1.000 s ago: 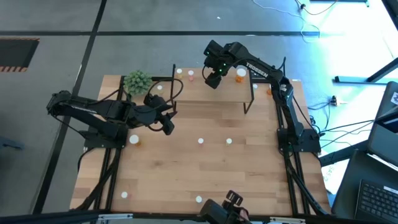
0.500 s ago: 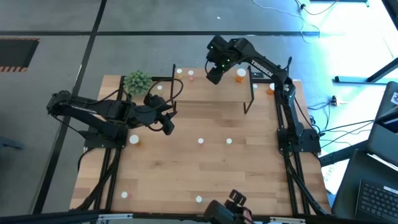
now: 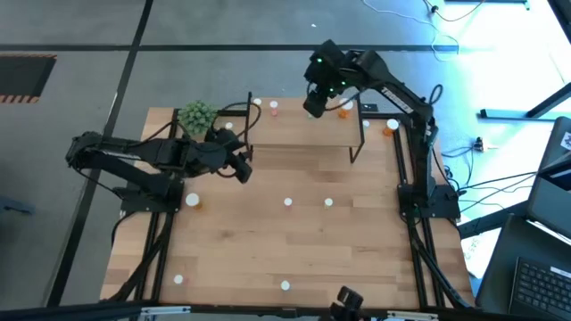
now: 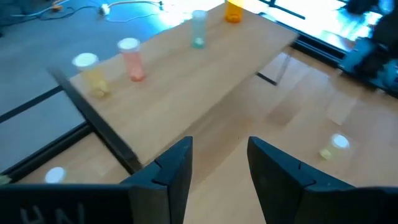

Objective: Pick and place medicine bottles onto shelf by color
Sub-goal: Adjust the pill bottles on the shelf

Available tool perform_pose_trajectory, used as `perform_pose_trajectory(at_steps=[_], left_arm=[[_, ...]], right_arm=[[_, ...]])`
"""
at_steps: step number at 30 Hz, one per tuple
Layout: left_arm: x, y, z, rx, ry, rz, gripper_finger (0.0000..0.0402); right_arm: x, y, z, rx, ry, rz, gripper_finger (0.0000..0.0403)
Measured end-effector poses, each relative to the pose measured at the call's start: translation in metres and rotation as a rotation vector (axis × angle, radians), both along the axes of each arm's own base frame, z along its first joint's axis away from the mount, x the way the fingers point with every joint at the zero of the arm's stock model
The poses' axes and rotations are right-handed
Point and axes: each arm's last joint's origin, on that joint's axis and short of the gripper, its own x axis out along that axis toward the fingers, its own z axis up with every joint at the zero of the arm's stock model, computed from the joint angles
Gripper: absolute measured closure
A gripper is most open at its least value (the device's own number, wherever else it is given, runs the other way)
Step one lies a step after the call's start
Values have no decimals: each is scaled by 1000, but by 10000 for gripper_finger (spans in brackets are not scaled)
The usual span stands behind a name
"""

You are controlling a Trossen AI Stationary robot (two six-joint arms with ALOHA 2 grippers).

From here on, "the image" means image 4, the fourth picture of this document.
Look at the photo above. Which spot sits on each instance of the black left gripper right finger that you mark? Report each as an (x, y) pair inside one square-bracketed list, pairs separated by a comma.
[(311, 205)]

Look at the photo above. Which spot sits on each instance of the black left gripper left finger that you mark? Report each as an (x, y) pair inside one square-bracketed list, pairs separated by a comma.
[(93, 205)]

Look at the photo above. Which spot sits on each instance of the small yellow pill bottle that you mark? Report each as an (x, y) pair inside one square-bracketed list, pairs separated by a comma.
[(93, 77), (55, 175), (340, 140)]

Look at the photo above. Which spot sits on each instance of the small red pill bottle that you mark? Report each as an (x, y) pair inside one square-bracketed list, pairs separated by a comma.
[(133, 62)]

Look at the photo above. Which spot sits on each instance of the small teal pill bottle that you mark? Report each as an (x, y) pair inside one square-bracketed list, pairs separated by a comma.
[(199, 31)]

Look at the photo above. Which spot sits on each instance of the black aluminium table frame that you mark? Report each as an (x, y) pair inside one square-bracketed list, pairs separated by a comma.
[(46, 150)]

